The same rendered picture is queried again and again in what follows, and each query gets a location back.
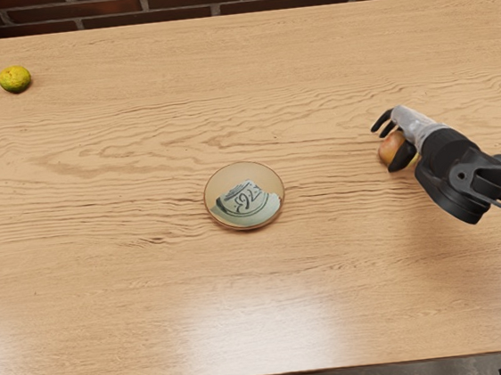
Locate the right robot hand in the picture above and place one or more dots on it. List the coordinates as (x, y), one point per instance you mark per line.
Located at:
(412, 124)

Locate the red yellow apple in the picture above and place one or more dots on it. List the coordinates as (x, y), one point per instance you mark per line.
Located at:
(389, 147)

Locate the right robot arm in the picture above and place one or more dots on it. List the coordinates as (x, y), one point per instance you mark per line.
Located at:
(464, 169)

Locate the patterned ceramic plate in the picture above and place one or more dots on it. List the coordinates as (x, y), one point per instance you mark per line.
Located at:
(244, 195)

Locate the yellow green citrus fruit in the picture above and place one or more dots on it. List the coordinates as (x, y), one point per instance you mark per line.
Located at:
(14, 79)

